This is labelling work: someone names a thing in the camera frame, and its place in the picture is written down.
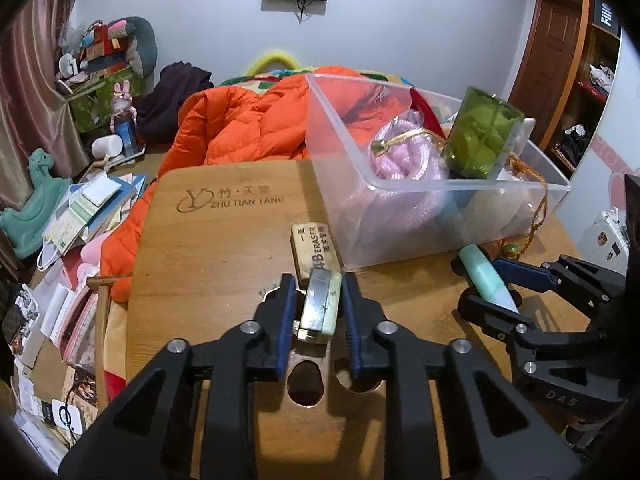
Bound white mug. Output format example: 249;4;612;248
91;135;123;159

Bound wooden desktop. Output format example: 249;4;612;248
125;160;596;480

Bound silver metal lighter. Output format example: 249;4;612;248
292;267;343;345

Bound yellow plush hoop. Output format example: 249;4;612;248
247;49;301;76

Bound green transparent cup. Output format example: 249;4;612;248
440;86;526;179

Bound pink rope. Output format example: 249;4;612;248
350;110;451;241

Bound dark purple garment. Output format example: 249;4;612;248
135;61;213;146

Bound wooden shelf unit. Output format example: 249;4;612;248
550;0;623;176

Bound cream plastic jar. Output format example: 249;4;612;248
462;187;523;243

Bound brown wooden door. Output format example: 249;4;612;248
507;0;591;136

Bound wooden chair frame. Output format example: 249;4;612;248
87;275;113;411

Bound gold cord with green bead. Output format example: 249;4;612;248
497;154;551;261

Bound pile of books and papers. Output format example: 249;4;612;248
42;172;148;261

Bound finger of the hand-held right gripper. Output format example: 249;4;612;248
456;292;591;357
491;255;628;318

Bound teal dinosaur plush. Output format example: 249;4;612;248
0;147;73;260

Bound white panel with pink hearts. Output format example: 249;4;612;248
575;30;640;221

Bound mint green tube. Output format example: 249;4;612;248
459;243;521;313

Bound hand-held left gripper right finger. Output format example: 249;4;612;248
340;272;583;480

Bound clear plastic storage box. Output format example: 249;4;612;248
305;72;572;271

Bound white suitcase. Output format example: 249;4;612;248
580;210;631;273

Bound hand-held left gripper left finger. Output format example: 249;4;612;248
59;273;298;480

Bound beige eraser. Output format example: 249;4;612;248
291;221;343;283

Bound grey patchwork plush toy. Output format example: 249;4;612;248
80;16;158;80

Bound green patterned box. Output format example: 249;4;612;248
67;72;146;133

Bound pink rabbit bottle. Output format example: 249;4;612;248
111;81;138;156

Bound orange puffer jacket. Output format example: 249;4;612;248
100;66;386;303

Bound brown curtain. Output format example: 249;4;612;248
0;0;91;211

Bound white square device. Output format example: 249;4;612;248
52;400;83;431

